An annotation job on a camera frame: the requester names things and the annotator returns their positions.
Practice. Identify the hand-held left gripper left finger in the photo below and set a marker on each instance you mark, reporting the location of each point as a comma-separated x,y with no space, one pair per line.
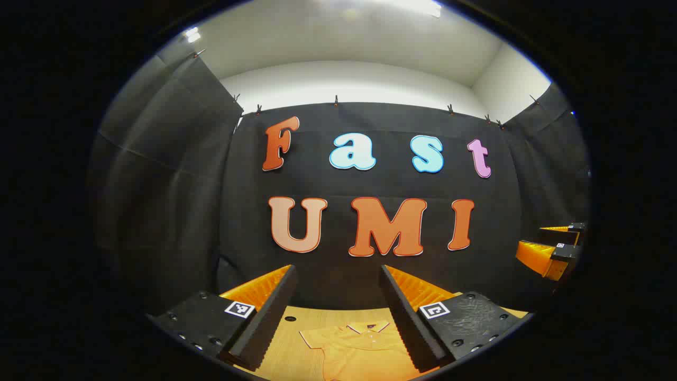
270,323

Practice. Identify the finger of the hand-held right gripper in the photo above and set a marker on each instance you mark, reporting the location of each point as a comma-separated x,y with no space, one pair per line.
566,253
560,235

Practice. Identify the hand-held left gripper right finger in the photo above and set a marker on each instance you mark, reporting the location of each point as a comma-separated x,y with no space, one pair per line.
404,323

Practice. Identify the orange polo T-shirt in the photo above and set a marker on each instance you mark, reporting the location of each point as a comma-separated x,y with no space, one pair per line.
359,352

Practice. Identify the row of small cloth clips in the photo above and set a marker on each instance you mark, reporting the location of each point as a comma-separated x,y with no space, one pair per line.
336,100

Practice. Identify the ceiling light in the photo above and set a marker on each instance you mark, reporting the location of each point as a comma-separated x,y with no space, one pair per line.
191,35

